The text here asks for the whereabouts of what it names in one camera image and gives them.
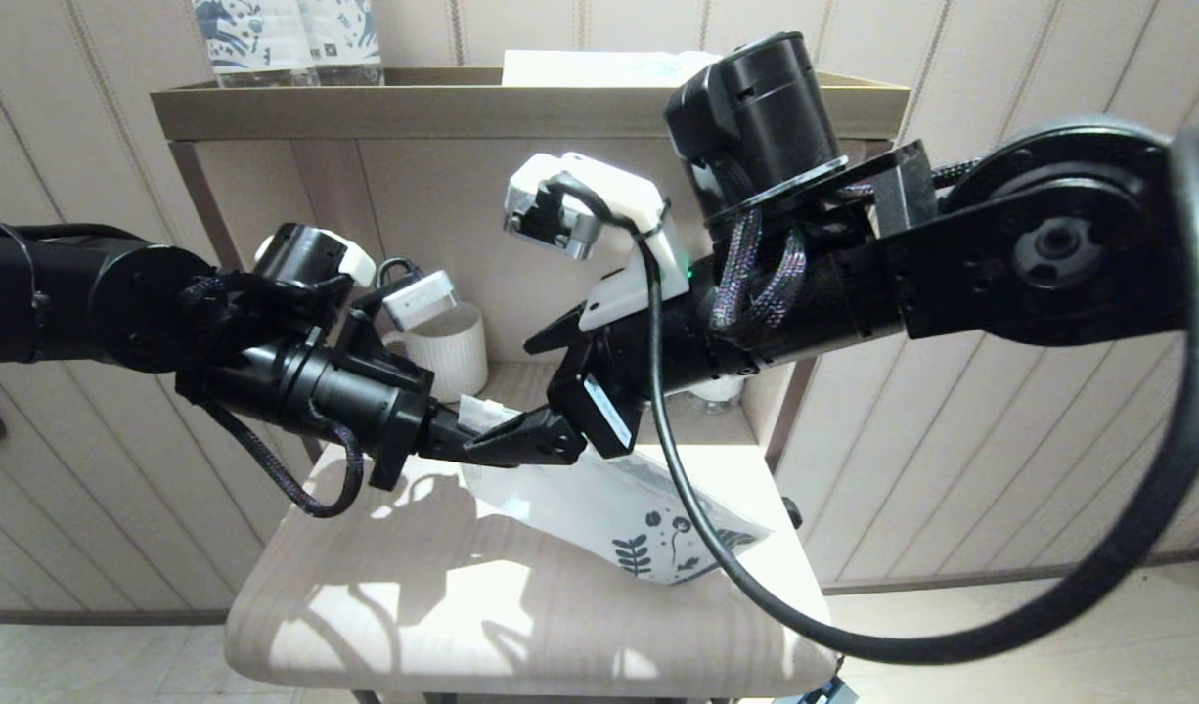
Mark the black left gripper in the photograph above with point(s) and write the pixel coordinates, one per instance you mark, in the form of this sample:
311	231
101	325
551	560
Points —
365	401

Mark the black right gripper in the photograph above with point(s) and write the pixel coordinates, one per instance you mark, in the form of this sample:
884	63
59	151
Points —
619	372

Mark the white leaf-print plastic bag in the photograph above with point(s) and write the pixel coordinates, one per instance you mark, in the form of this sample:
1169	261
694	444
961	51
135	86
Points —
580	499

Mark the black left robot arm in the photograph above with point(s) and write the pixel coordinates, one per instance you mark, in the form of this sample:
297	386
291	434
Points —
71	293

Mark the white ribbed mug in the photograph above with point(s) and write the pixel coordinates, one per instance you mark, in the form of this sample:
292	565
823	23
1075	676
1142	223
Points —
453	352

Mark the small clear water bottle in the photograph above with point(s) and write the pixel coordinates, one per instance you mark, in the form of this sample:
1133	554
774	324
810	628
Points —
717	391

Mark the beige wooden shelf cabinet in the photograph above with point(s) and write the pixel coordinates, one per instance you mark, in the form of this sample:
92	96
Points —
443	215

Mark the small black knob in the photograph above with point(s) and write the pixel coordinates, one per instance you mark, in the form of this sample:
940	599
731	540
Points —
791	510

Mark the black blue connector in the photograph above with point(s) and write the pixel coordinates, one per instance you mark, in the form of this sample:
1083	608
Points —
820	692

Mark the white blue flat packet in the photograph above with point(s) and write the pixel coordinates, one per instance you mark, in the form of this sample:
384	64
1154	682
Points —
599	70

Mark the large blue-print water bottle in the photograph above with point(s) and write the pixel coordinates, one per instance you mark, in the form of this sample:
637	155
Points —
350	39

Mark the blue patterned packages on top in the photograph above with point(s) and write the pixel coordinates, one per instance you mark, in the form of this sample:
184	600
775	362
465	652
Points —
257	44

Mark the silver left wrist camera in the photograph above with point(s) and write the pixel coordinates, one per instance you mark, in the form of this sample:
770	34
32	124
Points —
419	298

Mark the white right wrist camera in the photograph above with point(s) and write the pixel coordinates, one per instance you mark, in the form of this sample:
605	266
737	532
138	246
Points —
609	186

